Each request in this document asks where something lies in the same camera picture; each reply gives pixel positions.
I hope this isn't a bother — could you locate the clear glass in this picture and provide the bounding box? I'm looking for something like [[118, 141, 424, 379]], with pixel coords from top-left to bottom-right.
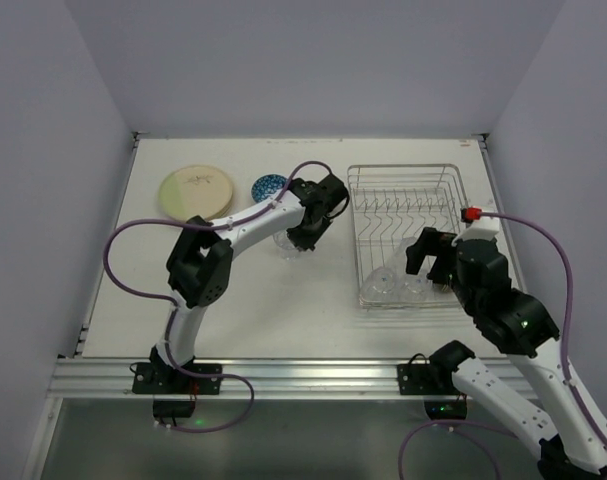
[[385, 244, 409, 277], [273, 230, 301, 260], [360, 266, 398, 303], [398, 272, 431, 304]]

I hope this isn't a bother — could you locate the blue patterned bowl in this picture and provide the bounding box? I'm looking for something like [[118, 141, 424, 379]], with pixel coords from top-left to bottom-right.
[[250, 174, 287, 203]]

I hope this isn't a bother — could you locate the cream plate rearmost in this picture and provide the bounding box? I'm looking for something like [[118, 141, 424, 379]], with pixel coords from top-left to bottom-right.
[[157, 165, 230, 222]]

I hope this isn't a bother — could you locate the cream and green plate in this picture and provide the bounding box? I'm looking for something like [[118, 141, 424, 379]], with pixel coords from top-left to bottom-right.
[[217, 176, 236, 218]]

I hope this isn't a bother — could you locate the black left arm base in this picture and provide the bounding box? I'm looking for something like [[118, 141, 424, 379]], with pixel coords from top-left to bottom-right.
[[130, 348, 223, 426]]

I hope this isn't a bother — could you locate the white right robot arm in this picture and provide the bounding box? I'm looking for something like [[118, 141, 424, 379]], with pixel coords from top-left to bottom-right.
[[406, 227, 607, 479]]

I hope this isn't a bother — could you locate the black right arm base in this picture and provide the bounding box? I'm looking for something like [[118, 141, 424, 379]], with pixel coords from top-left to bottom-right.
[[396, 353, 468, 420]]

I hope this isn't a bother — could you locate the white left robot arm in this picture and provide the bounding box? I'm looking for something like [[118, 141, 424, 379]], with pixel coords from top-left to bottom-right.
[[150, 174, 349, 371]]

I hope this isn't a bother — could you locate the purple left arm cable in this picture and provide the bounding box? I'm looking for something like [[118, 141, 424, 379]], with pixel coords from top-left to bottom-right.
[[104, 160, 332, 301]]

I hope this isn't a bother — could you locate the steel wire dish rack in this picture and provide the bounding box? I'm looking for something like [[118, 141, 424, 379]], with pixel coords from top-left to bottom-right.
[[347, 164, 468, 309]]

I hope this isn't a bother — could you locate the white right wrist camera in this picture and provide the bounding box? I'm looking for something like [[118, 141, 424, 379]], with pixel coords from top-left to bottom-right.
[[457, 206, 500, 241]]

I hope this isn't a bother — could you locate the aluminium mounting rail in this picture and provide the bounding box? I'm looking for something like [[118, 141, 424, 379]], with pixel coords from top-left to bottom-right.
[[46, 358, 404, 401]]

